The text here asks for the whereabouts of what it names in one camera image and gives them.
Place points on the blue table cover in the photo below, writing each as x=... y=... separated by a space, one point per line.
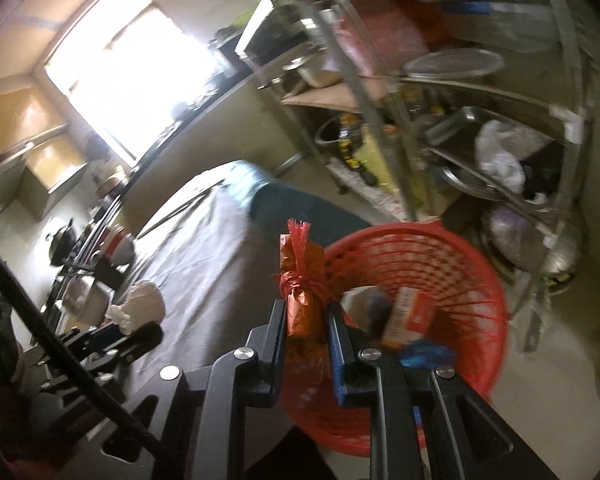
x=300 y=210

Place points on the red banded bowl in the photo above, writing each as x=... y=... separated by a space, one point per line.
x=117 y=247

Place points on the kitchen window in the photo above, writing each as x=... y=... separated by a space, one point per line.
x=125 y=70

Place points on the red plastic basket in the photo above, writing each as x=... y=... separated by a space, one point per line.
x=460 y=270

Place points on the blue plastic bag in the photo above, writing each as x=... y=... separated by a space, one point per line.
x=425 y=355

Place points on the metal storage rack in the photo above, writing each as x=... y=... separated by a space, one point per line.
x=572 y=110

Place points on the metal tray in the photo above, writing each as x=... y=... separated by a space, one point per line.
x=460 y=120

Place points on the pink plastic bag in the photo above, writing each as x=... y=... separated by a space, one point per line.
x=380 y=45

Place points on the steel cooking pot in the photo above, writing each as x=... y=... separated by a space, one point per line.
x=315 y=72

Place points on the orange wrapper with red tie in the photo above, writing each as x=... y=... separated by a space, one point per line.
x=300 y=305

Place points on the white plastic bag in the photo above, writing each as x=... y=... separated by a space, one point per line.
x=500 y=155

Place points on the round metal pot lid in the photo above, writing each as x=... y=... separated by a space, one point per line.
x=455 y=65

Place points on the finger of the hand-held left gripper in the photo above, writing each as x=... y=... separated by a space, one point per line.
x=135 y=337
x=80 y=340

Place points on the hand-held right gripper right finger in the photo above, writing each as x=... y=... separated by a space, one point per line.
x=337 y=360

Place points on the black cup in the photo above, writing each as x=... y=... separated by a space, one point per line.
x=110 y=275

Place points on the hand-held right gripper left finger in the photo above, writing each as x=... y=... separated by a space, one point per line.
x=279 y=330

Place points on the yellow packet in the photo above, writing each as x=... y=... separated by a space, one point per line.
x=375 y=157

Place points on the black wok with lid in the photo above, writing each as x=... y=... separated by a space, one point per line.
x=60 y=242

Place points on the thin bamboo stick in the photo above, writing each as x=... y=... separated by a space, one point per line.
x=180 y=213

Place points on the white tissue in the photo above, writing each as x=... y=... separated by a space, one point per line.
x=140 y=302

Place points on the grey tablecloth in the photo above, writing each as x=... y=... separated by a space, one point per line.
x=205 y=260

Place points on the orange cardboard box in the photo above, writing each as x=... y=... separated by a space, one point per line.
x=405 y=317

